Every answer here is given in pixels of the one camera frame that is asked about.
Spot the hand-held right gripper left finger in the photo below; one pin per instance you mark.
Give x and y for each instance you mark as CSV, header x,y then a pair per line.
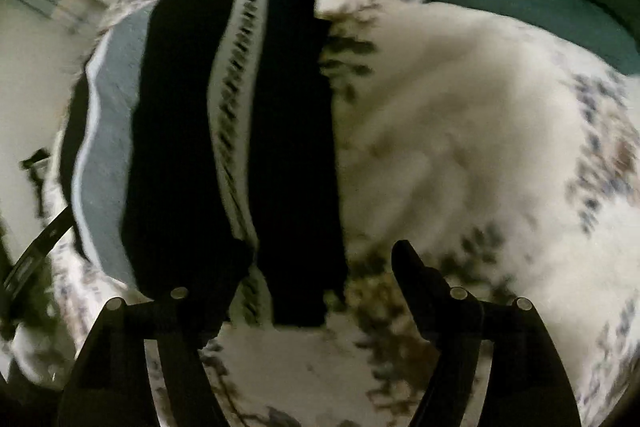
x,y
172,324

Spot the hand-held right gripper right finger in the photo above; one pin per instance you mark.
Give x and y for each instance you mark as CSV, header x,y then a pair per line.
x,y
416,279

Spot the black garment with white band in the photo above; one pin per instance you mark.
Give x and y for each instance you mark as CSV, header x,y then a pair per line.
x,y
170,147

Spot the floral printed blanket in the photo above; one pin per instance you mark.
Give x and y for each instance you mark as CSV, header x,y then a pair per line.
x,y
460,117

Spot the grey cloth with white trim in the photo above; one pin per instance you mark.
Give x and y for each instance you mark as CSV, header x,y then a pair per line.
x,y
107,147

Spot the small dark object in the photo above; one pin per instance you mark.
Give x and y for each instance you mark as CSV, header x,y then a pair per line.
x,y
36,164

